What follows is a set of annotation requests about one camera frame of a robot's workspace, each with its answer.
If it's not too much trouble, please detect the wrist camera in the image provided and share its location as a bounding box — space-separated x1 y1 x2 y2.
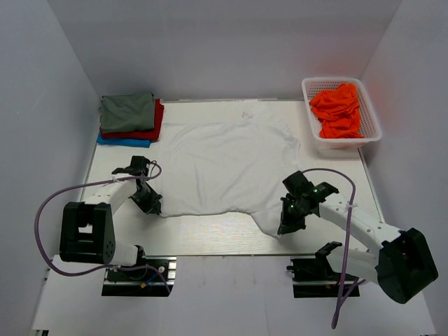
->
111 155 151 176
282 171 314 198

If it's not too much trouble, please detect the white plastic basket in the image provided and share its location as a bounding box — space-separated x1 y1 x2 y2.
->
302 77 382 151

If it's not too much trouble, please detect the folded blue t-shirt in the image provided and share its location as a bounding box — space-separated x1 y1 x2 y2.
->
97 133 151 148

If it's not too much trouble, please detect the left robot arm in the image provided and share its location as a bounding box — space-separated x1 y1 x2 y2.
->
59 156 162 279

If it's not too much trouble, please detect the folded red t-shirt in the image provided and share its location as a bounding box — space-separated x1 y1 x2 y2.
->
99 99 165 141

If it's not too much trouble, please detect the folded grey t-shirt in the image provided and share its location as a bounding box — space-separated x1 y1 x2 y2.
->
99 92 155 133

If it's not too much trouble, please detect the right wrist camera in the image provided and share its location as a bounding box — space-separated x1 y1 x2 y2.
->
282 171 314 198

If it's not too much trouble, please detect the white t-shirt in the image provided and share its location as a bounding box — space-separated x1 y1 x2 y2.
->
154 108 301 236

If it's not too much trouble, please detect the orange t-shirt in basket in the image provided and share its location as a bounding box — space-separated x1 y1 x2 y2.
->
309 83 363 139

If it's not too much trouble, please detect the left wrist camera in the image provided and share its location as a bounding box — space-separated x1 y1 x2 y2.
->
111 155 151 176

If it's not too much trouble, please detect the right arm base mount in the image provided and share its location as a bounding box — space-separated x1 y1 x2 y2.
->
286 241 342 299

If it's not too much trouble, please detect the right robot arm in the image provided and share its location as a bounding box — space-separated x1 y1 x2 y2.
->
277 171 438 304

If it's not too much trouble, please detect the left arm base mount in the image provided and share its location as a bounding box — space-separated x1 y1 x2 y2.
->
101 256 177 298

